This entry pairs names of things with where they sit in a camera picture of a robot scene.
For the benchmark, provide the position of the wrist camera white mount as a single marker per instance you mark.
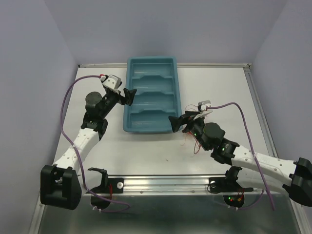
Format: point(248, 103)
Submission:
point(203, 107)
point(111, 82)

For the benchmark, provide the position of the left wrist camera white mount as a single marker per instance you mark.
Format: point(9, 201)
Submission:
point(111, 82)

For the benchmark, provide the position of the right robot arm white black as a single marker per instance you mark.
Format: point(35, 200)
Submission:
point(248, 170)

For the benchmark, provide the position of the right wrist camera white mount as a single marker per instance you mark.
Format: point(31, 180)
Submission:
point(203, 107)

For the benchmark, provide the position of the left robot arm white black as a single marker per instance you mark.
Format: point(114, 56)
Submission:
point(64, 183)

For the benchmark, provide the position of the teal plastic compartment tray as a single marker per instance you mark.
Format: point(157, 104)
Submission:
point(155, 79)

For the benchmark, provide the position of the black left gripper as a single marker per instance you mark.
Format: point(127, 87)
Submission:
point(128, 97)

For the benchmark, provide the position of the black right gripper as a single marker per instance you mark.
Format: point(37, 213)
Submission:
point(176, 122)

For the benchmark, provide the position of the aluminium mounting rail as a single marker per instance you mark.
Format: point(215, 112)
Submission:
point(172, 185)

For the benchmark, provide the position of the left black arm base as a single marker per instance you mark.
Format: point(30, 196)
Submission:
point(99, 182)

